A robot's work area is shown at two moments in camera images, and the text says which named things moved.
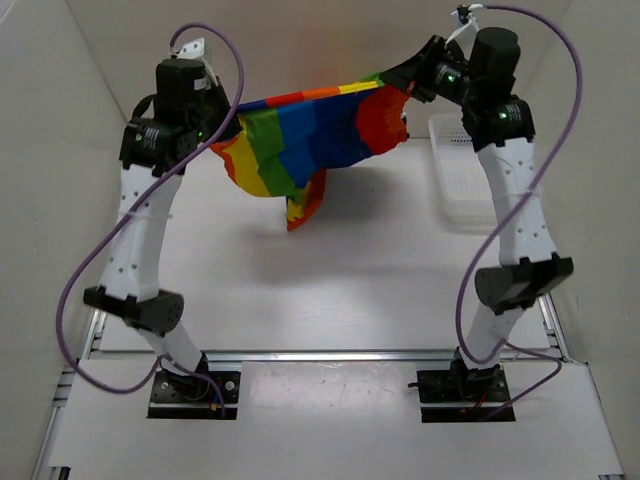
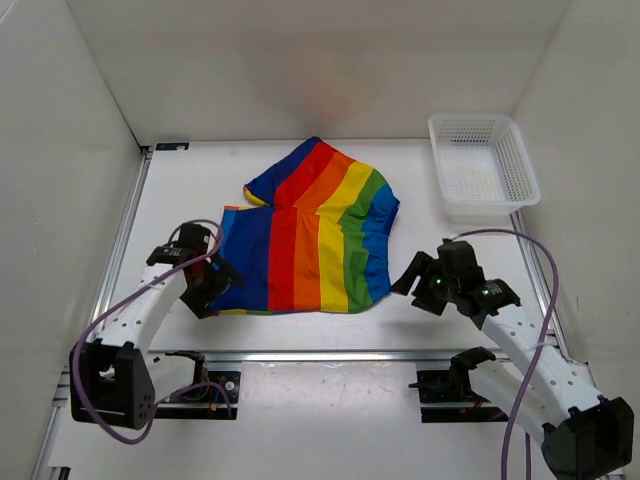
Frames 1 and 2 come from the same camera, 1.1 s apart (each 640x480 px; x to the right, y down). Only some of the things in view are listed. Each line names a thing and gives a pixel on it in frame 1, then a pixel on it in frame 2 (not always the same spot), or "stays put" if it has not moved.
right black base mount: [461, 395] stays put
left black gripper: [216, 95] → [224, 279]
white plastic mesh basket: [467, 198] stays put
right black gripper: [417, 72] → [421, 263]
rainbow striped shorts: [283, 146] → [320, 244]
